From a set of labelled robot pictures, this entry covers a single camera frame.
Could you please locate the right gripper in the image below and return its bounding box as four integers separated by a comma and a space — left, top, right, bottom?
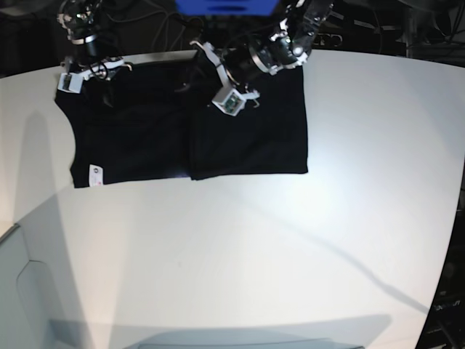
60, 36, 133, 108

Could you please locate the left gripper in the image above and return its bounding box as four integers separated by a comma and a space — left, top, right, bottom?
190, 40, 261, 108

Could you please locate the black T-shirt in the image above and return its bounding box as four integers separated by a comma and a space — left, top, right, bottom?
55, 59, 308, 188

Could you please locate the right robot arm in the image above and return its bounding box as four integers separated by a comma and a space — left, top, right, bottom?
57, 1, 133, 107

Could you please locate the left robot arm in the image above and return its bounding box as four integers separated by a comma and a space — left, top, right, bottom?
190, 1, 333, 116

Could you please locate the blue plastic box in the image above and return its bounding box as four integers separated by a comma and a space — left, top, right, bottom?
175, 0, 278, 16

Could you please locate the white clothing label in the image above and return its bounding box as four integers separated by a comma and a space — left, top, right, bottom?
89, 164, 104, 187

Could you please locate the black power strip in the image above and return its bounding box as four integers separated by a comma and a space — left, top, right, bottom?
312, 33, 343, 49

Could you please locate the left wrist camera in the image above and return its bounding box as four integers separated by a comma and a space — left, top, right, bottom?
212, 86, 246, 116

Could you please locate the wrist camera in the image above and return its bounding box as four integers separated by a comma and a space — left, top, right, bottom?
57, 73, 84, 94
212, 86, 246, 116

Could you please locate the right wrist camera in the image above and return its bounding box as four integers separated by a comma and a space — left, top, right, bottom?
57, 73, 84, 94

